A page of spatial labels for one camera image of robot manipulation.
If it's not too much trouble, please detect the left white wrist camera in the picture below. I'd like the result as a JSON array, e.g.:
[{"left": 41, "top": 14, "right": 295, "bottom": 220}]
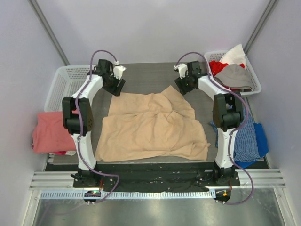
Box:
[{"left": 112, "top": 61, "right": 126, "bottom": 80}]

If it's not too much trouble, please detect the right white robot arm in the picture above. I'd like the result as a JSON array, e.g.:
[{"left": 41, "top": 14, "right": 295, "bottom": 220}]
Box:
[{"left": 174, "top": 61, "right": 244, "bottom": 186}]

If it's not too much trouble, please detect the beige t-shirt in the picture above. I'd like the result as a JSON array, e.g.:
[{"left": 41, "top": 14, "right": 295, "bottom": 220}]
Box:
[{"left": 95, "top": 86, "right": 210, "bottom": 162}]

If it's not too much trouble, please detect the magenta and white garment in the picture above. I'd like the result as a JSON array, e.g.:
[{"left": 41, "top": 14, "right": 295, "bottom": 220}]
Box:
[{"left": 50, "top": 151, "right": 76, "bottom": 156}]

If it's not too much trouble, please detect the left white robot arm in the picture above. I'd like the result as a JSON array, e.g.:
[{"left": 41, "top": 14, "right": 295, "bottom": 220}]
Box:
[{"left": 62, "top": 59, "right": 126, "bottom": 188}]

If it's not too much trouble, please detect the solid blue garment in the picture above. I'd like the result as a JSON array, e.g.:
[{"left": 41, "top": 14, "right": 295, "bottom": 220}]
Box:
[{"left": 235, "top": 123, "right": 269, "bottom": 168}]

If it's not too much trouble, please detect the white slotted cable duct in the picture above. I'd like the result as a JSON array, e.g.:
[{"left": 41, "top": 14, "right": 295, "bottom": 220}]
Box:
[{"left": 40, "top": 190, "right": 216, "bottom": 200}]

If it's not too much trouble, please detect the red garment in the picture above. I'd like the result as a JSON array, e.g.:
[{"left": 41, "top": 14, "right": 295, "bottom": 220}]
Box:
[{"left": 209, "top": 61, "right": 245, "bottom": 91}]

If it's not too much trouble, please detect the grey bucket hat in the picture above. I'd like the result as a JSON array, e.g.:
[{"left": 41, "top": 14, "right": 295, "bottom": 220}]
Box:
[{"left": 214, "top": 64, "right": 254, "bottom": 92}]

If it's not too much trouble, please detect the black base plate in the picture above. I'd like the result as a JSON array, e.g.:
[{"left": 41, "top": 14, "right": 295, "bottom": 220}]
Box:
[{"left": 45, "top": 161, "right": 242, "bottom": 193}]

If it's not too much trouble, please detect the pink folded t-shirt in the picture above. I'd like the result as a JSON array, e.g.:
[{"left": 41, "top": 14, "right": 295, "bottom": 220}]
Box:
[{"left": 32, "top": 112, "right": 76, "bottom": 153}]

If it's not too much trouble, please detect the right white plastic basket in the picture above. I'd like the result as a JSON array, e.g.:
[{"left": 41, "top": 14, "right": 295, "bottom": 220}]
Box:
[{"left": 204, "top": 50, "right": 262, "bottom": 97}]

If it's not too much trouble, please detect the purple cable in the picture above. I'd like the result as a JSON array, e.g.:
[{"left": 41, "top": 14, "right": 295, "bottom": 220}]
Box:
[
  {"left": 175, "top": 51, "right": 256, "bottom": 206},
  {"left": 74, "top": 49, "right": 120, "bottom": 204}
]

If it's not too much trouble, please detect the white plastic basket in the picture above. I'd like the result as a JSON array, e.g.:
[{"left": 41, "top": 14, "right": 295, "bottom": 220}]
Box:
[
  {"left": 204, "top": 50, "right": 262, "bottom": 97},
  {"left": 44, "top": 65, "right": 90, "bottom": 112}
]

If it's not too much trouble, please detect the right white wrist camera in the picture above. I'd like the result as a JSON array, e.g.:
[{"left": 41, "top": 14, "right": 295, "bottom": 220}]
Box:
[{"left": 174, "top": 64, "right": 188, "bottom": 79}]

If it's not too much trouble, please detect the blue checkered shirt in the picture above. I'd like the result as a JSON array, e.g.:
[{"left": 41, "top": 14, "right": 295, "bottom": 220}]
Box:
[{"left": 209, "top": 107, "right": 261, "bottom": 163}]

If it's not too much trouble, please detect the left white plastic basket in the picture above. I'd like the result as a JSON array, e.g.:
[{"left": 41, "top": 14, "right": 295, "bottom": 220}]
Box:
[{"left": 44, "top": 65, "right": 90, "bottom": 112}]

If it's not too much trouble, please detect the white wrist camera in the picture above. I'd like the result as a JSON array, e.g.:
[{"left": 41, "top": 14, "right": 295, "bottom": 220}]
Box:
[
  {"left": 112, "top": 61, "right": 126, "bottom": 80},
  {"left": 174, "top": 64, "right": 188, "bottom": 79}
]

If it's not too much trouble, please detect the white cloth in basket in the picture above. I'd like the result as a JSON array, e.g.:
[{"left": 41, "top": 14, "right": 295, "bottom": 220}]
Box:
[{"left": 219, "top": 44, "right": 246, "bottom": 67}]

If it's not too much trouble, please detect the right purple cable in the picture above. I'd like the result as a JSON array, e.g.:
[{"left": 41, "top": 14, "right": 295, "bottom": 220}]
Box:
[{"left": 175, "top": 51, "right": 256, "bottom": 206}]

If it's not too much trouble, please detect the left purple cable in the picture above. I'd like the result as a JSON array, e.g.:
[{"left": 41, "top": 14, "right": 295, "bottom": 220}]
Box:
[{"left": 74, "top": 49, "right": 120, "bottom": 204}]

